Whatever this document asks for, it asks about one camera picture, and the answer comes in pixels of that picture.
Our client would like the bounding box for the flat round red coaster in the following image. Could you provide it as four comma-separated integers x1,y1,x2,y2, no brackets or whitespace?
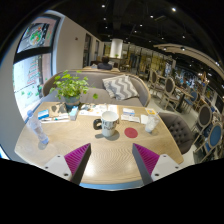
124,127,139,139

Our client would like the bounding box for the clear plastic cup with straw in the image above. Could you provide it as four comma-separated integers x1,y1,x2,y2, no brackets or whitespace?
144,113,161,134

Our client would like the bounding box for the potted green plant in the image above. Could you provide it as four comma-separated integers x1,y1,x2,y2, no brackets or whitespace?
49,69,99,109

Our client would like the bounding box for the framed window poster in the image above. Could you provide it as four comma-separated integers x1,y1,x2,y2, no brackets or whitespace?
16,16,61,54

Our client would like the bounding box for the grey white chevron pillow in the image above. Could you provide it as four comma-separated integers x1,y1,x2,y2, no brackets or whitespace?
102,74,140,102

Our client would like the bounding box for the yellow square table card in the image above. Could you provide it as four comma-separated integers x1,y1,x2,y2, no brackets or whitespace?
145,108,158,116

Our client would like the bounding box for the white round pillar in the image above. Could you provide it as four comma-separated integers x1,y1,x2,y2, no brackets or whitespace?
109,38,124,59

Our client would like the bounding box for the group of dining chairs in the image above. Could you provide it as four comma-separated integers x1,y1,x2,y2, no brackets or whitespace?
146,68,224,164

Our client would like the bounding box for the clear blue-capped water bottle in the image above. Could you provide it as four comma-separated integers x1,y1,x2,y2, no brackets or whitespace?
26,109,50,146

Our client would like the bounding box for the person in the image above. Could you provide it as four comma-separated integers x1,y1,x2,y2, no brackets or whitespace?
97,56,114,71

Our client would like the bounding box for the grey tufted armchair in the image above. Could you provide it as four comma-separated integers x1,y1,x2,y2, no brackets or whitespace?
158,111,196,155

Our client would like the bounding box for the grey upholstered sofa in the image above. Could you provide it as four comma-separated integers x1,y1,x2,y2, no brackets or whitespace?
41,69,152,108

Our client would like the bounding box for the printed paper menu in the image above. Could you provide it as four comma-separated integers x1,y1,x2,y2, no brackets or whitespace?
78,103,119,118

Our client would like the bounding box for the small blue white carton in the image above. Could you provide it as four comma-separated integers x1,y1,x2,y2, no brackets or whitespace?
68,105,80,121

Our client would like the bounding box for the stack of booklets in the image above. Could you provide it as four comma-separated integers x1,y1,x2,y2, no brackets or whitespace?
39,103,71,124

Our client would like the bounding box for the group of ceiling lights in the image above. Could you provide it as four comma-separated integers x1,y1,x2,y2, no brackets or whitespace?
99,3,221,68

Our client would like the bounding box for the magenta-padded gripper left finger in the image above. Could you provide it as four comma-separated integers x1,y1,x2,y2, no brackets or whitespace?
43,143,92,185

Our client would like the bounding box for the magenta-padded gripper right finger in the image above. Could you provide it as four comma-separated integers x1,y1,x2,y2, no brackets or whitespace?
132,143,183,185

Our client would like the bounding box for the white mug with black print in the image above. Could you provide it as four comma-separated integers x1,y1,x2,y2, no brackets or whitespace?
92,110,120,138

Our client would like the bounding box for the white paper napkin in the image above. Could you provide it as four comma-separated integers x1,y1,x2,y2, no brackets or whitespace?
139,114,149,125

